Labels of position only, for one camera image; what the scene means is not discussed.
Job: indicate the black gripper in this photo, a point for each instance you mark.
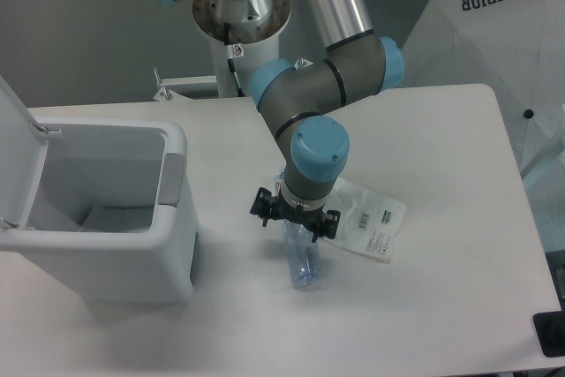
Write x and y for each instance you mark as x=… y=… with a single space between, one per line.
x=322 y=224

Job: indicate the clear plastic water bottle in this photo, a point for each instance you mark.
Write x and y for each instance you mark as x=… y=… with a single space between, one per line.
x=303 y=256

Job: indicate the white plastic packaging bag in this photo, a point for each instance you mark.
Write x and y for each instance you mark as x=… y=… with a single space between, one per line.
x=369 y=220

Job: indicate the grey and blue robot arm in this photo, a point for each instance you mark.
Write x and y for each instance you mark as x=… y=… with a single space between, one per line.
x=296 y=103

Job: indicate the white trash can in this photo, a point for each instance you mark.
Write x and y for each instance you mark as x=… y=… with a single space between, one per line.
x=113 y=217

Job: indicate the white trash can lid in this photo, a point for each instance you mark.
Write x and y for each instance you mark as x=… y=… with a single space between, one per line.
x=24 y=146

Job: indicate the black device at table edge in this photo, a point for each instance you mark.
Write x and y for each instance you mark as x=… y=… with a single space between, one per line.
x=550 y=331

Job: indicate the white Superior umbrella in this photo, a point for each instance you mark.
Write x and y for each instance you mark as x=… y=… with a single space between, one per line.
x=516 y=47

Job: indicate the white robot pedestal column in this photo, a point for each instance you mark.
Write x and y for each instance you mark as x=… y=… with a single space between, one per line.
x=247 y=59

